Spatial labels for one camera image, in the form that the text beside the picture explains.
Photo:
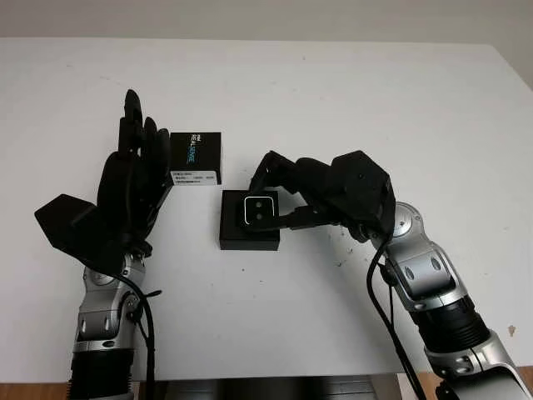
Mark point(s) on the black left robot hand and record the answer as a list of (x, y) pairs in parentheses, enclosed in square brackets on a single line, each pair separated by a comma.
[(125, 191)]

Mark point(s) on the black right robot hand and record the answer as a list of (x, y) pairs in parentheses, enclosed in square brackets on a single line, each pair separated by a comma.
[(312, 179)]

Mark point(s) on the small silver depth camera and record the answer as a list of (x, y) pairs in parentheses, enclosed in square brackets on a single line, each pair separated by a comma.
[(258, 210)]

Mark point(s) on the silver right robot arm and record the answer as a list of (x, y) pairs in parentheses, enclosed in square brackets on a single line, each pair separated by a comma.
[(433, 275)]

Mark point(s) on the black printed RealSense box lid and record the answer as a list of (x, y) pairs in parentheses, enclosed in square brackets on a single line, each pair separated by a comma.
[(200, 152)]

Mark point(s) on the black box base foam insert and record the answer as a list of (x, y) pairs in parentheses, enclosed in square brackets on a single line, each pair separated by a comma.
[(250, 239)]

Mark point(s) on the dark robot torso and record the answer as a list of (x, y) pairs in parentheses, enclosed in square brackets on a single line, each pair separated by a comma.
[(270, 389)]

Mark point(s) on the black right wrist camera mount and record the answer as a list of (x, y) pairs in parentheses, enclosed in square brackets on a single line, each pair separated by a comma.
[(366, 187)]

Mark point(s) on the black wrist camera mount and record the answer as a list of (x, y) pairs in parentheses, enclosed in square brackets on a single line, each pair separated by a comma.
[(366, 187), (66, 225)]

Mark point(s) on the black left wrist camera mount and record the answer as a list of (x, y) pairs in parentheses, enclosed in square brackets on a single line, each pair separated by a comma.
[(66, 225)]

